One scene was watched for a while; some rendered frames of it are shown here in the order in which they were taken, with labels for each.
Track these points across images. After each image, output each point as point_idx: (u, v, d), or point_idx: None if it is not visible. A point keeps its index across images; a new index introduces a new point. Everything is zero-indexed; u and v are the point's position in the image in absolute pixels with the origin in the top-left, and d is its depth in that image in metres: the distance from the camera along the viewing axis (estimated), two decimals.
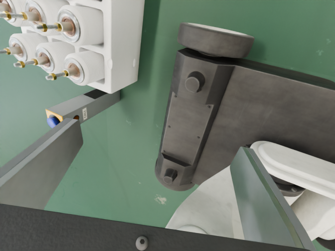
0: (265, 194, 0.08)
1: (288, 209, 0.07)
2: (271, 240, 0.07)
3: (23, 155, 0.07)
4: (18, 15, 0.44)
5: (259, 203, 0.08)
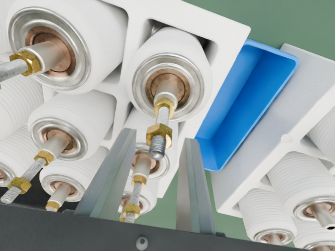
0: (187, 182, 0.07)
1: (202, 195, 0.07)
2: (184, 227, 0.07)
3: (107, 168, 0.07)
4: (37, 170, 0.20)
5: (184, 192, 0.08)
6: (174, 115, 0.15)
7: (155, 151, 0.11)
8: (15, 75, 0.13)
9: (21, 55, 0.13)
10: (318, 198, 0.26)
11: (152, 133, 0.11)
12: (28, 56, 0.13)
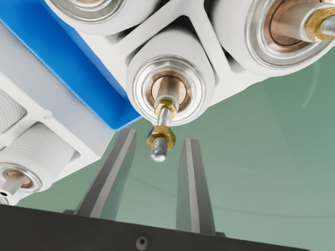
0: (187, 182, 0.07)
1: (202, 195, 0.07)
2: (184, 227, 0.07)
3: (107, 168, 0.07)
4: None
5: (184, 192, 0.08)
6: (154, 113, 0.14)
7: (157, 142, 0.11)
8: None
9: (328, 39, 0.11)
10: None
11: (170, 147, 0.11)
12: (320, 39, 0.11)
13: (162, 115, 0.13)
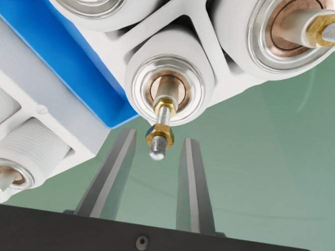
0: (187, 182, 0.07)
1: (202, 195, 0.07)
2: (184, 227, 0.07)
3: (107, 168, 0.07)
4: None
5: (184, 192, 0.08)
6: (170, 103, 0.14)
7: (165, 149, 0.11)
8: None
9: (329, 46, 0.11)
10: None
11: (149, 144, 0.11)
12: (321, 45, 0.11)
13: (168, 121, 0.13)
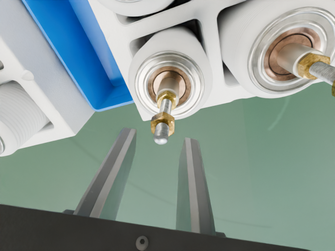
0: (187, 182, 0.07)
1: (202, 195, 0.07)
2: (184, 227, 0.07)
3: (107, 168, 0.07)
4: None
5: (184, 192, 0.08)
6: (164, 94, 0.15)
7: (168, 131, 0.12)
8: (322, 70, 0.12)
9: (312, 79, 0.13)
10: None
11: None
12: (306, 77, 0.14)
13: (170, 108, 0.14)
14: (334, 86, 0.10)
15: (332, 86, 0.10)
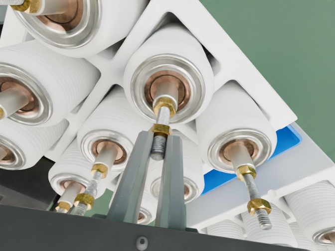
0: (163, 179, 0.07)
1: (176, 191, 0.07)
2: (157, 223, 0.07)
3: (132, 172, 0.07)
4: (94, 184, 0.19)
5: (161, 188, 0.08)
6: (239, 179, 0.19)
7: (259, 215, 0.15)
8: (168, 116, 0.13)
9: (155, 107, 0.14)
10: (280, 245, 0.35)
11: (269, 212, 0.15)
12: (156, 103, 0.14)
13: (248, 184, 0.17)
14: (164, 126, 0.11)
15: (163, 124, 0.11)
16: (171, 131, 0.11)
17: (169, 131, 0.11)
